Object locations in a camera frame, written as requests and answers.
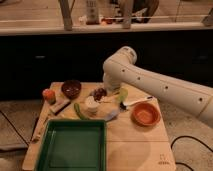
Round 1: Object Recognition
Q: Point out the orange plastic bowl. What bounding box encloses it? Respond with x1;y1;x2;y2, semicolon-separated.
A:
131;102;160;126

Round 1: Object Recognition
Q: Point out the dark brown bowl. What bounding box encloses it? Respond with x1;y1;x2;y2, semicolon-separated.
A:
61;80;81;99

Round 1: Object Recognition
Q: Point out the dark purple grape bunch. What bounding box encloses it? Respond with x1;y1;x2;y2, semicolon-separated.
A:
93;88;107;101

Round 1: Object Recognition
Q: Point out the wooden black block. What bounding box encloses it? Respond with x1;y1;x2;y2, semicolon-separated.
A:
50;99;71;115

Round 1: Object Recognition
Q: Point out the orange red can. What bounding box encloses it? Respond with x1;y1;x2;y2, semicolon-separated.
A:
42;89;56;105

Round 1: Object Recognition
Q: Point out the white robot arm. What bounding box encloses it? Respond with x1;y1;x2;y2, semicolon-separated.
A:
103;46;213;129

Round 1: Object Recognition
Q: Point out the black cable right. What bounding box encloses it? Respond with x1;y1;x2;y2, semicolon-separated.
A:
170;134;213;171

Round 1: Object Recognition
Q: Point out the green cucumber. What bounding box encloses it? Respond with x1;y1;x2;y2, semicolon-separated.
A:
74;103;87;120

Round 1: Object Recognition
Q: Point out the black cable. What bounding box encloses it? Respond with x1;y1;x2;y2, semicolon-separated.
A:
170;134;213;171
0;109;30;148

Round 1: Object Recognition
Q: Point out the white paper cup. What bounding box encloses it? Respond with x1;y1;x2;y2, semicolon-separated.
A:
85;96;99;113

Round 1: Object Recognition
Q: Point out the green plastic tray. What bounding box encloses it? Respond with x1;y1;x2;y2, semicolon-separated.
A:
33;120;106;171

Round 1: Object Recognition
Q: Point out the black cable left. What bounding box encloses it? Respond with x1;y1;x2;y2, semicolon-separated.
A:
0;109;30;148

